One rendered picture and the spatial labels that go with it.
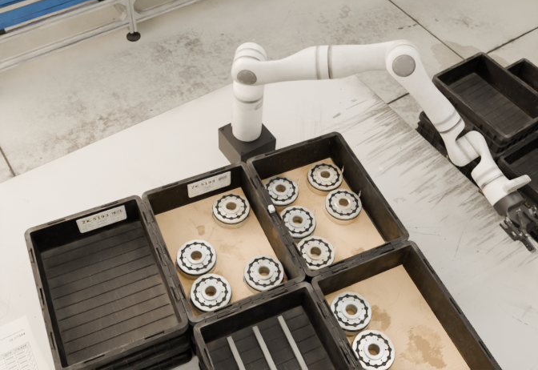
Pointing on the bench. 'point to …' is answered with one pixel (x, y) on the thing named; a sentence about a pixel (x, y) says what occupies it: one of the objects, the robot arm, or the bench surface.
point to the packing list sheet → (20, 347)
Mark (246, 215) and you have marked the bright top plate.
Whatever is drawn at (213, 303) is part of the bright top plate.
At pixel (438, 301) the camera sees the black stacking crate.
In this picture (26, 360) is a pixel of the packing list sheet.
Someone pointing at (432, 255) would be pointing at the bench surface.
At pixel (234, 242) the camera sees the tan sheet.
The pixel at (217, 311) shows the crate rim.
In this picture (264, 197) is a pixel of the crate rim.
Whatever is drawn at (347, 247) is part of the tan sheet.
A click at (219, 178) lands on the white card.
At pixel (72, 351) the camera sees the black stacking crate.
